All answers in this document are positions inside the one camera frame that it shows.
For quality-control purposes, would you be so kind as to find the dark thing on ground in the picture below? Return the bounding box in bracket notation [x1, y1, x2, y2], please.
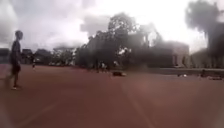
[111, 70, 127, 78]

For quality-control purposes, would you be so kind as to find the low grey wall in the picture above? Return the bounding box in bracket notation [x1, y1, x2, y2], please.
[146, 67, 224, 79]

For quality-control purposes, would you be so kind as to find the dark tree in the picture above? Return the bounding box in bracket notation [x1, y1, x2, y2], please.
[184, 0, 224, 70]

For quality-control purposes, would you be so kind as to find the distant row of buildings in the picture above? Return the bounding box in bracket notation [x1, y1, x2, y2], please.
[0, 47, 76, 67]

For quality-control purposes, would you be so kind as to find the pale building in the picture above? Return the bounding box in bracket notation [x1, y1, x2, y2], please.
[149, 40, 191, 69]

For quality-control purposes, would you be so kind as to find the red running track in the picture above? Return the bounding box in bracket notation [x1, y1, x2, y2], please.
[0, 63, 224, 128]

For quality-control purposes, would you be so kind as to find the group of large trees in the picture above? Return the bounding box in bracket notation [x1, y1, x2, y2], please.
[74, 12, 165, 70]

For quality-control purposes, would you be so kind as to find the person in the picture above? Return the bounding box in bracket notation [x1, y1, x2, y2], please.
[30, 54, 37, 70]
[5, 29, 25, 91]

